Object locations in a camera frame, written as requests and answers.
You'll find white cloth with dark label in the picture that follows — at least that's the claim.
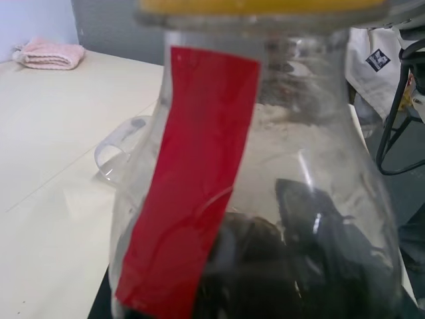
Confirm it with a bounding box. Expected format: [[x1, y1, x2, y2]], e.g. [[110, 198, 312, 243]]
[[344, 26, 405, 140]]

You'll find clear bottle with red tape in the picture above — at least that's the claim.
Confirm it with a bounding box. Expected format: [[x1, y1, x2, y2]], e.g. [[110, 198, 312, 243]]
[[109, 0, 408, 319]]

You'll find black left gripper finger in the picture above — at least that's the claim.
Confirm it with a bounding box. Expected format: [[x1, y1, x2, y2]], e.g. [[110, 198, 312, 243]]
[[86, 265, 114, 319]]

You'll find clear plastic cup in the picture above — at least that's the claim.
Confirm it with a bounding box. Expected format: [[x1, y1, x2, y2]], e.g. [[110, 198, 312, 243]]
[[94, 114, 154, 187]]

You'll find folded pink towel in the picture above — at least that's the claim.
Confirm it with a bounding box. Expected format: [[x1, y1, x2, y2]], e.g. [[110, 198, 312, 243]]
[[12, 36, 86, 70]]

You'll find black cable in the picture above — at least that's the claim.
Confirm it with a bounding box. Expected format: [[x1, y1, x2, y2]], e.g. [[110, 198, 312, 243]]
[[376, 28, 425, 176]]

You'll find yellow bottle cap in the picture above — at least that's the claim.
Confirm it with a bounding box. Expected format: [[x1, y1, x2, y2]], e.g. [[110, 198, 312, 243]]
[[139, 0, 390, 17]]

